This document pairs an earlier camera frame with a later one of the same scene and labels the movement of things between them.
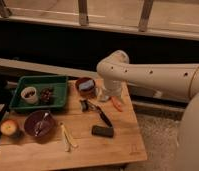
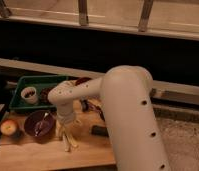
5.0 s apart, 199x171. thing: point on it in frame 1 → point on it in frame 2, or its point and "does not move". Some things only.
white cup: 29,94 does not move
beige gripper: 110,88 → 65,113
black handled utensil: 96,107 does not move
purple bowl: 36,117 does not move
